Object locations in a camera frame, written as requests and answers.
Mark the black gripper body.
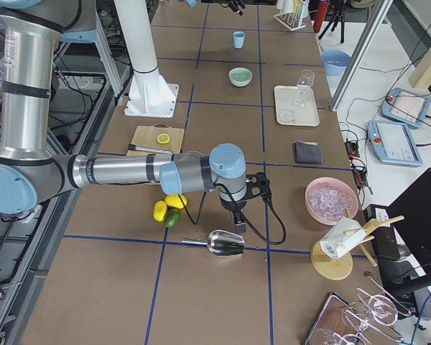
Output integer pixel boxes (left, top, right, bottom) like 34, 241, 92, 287
218, 172, 272, 212

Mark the green ceramic bowl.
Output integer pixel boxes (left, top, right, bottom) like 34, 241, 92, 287
228, 67, 253, 87

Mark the light blue plastic cup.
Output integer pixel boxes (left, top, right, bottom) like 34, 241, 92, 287
233, 31, 245, 49

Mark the metal ice scoop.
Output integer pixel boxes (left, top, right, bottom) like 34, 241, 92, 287
181, 230, 245, 257

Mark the pink bowl of ice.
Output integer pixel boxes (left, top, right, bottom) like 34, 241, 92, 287
305, 177, 359, 225

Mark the blue bowl with fork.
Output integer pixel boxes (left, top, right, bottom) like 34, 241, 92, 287
321, 50, 351, 76

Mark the grey folded cloth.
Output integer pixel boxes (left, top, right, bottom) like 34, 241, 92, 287
292, 141, 323, 164

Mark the green lime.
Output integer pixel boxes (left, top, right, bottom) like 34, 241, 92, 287
163, 208, 182, 229

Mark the yellow lemon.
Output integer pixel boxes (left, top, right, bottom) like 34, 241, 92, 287
164, 194, 187, 209
152, 201, 168, 222

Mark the cream bear tray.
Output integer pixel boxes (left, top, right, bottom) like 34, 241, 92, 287
274, 86, 320, 127

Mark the white carton on stand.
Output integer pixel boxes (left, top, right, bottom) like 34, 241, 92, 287
320, 217, 366, 259

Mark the lemon half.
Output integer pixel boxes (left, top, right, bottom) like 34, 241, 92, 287
157, 133, 170, 145

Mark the wooden round stand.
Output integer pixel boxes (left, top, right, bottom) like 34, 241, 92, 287
310, 216, 404, 280

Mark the clear wine glass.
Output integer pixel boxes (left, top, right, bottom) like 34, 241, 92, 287
292, 69, 315, 110

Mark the wooden cutting board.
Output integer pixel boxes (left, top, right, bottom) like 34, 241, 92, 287
126, 125, 185, 156

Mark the blue teach pendant near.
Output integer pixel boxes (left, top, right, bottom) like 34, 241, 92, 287
367, 120, 423, 167

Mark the blue teach pendant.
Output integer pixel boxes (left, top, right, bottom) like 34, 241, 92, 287
367, 120, 423, 167
381, 88, 431, 128

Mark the clear glasses rack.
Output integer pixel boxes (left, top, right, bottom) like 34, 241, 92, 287
314, 286, 415, 345

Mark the blue teach pendant far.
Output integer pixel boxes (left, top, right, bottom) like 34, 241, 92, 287
381, 88, 431, 128

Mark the black tripod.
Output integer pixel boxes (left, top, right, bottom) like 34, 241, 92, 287
318, 0, 347, 44

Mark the red bottle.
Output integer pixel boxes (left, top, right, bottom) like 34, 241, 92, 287
313, 0, 329, 33

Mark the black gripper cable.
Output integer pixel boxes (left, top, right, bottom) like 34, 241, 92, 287
181, 183, 287, 246

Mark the steel handled knife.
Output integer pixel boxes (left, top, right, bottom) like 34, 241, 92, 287
128, 144, 172, 154

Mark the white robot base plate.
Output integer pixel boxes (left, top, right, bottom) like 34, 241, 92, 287
124, 83, 179, 119

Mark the white wire cup rack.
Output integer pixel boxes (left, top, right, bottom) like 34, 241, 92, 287
274, 0, 309, 32

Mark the aluminium frame post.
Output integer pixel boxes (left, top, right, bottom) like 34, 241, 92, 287
330, 0, 394, 111

